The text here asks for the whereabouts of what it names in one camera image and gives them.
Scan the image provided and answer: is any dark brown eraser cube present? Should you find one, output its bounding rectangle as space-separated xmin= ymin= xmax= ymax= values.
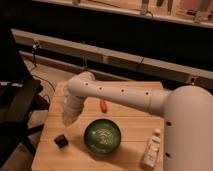
xmin=54 ymin=134 xmax=68 ymax=148

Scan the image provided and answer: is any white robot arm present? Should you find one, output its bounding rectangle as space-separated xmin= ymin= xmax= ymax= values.
xmin=62 ymin=71 xmax=213 ymax=171

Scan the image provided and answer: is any green round plate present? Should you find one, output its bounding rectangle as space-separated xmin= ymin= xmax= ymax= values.
xmin=84 ymin=118 xmax=121 ymax=156

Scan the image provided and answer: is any white lotion tube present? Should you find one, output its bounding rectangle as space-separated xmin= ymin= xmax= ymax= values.
xmin=143 ymin=129 xmax=161 ymax=169

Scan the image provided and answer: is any black chair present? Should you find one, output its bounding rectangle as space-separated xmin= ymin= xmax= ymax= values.
xmin=0 ymin=79 xmax=49 ymax=168

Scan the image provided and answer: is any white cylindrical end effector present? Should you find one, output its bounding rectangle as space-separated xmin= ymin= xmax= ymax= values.
xmin=62 ymin=107 xmax=81 ymax=127

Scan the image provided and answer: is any wooden cutting board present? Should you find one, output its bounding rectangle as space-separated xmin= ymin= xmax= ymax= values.
xmin=32 ymin=82 xmax=164 ymax=171

